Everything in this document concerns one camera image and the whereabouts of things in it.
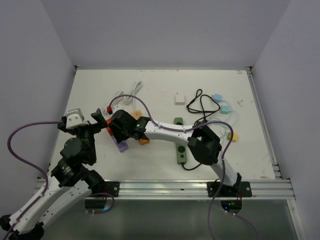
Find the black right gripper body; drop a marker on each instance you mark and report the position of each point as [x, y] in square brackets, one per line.
[120, 135]

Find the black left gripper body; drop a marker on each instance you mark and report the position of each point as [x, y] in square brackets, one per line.
[86, 133]

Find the red cube socket adapter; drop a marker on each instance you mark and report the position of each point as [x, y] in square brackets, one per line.
[108, 121]

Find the purple socket adapter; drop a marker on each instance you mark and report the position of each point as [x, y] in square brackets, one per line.
[122, 146]

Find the white charger plug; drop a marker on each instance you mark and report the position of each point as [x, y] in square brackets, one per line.
[179, 99]

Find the green power strip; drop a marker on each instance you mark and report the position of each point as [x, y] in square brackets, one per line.
[181, 154]

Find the blue charger plug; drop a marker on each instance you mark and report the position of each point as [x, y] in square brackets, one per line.
[216, 97]

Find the teal charger plug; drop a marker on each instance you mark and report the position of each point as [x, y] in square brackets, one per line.
[225, 109]

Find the yellow USB charger plug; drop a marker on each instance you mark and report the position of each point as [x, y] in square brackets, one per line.
[233, 137]

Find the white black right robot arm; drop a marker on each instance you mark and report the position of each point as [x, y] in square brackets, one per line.
[202, 142]

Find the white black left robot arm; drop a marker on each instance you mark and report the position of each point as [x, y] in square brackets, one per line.
[67, 182]

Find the beige cube socket adapter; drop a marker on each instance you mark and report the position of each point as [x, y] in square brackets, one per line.
[136, 114]

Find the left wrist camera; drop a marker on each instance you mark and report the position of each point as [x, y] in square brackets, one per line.
[74, 118]

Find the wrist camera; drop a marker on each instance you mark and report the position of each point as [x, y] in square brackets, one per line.
[74, 118]
[109, 110]

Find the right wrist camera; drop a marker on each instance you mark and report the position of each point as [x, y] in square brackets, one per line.
[109, 110]

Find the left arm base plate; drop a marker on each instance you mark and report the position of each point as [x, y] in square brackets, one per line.
[111, 188]

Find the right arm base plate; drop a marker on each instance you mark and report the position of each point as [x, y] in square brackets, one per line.
[243, 189]

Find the aluminium rail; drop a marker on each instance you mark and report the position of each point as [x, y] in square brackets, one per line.
[277, 189]

